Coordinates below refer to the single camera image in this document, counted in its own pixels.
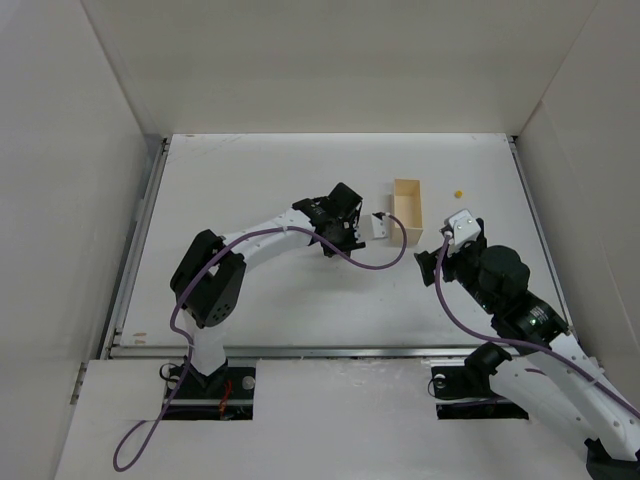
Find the aluminium front rail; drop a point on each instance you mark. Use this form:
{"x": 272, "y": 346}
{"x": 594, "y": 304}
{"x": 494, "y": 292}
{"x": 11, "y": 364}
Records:
{"x": 125, "y": 352}

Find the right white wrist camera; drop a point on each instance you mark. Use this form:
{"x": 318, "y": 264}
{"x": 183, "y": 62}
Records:
{"x": 460, "y": 229}

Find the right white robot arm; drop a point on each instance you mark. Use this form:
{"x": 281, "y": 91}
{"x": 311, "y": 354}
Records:
{"x": 533, "y": 359}

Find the aluminium rail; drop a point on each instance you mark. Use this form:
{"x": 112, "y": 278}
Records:
{"x": 125, "y": 352}
{"x": 546, "y": 285}
{"x": 134, "y": 245}

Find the cream wooden box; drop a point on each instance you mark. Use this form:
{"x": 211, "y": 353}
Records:
{"x": 405, "y": 203}

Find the aluminium right rail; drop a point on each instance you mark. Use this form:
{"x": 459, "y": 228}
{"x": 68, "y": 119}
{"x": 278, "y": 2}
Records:
{"x": 546, "y": 285}

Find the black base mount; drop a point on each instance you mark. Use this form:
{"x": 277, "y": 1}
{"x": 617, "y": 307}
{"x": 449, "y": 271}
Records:
{"x": 228, "y": 395}
{"x": 463, "y": 394}

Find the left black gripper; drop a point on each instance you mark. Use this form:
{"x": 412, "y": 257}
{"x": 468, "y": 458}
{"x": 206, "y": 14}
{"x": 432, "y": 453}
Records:
{"x": 353, "y": 235}

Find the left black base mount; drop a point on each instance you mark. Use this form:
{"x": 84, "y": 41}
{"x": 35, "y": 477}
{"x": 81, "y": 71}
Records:
{"x": 228, "y": 395}

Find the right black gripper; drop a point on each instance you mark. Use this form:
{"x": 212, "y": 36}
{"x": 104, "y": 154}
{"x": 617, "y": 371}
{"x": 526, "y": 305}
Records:
{"x": 430, "y": 265}

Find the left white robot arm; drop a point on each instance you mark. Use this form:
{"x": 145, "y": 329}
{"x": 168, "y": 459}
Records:
{"x": 215, "y": 296}

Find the aluminium left rail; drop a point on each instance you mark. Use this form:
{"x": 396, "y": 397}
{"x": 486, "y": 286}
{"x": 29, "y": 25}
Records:
{"x": 134, "y": 245}

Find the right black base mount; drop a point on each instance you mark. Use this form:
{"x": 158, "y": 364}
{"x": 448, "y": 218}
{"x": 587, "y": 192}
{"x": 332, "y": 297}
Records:
{"x": 463, "y": 394}

